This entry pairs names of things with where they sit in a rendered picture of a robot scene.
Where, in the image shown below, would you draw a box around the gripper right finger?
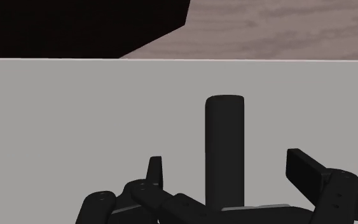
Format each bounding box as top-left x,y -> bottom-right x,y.
285,148 -> 358,224

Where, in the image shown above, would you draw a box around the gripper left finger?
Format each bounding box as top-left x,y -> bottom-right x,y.
74,156 -> 220,224

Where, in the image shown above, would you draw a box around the black cylinder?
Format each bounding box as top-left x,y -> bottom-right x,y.
204,94 -> 245,213

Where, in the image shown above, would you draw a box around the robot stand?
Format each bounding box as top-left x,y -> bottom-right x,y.
0,0 -> 191,59

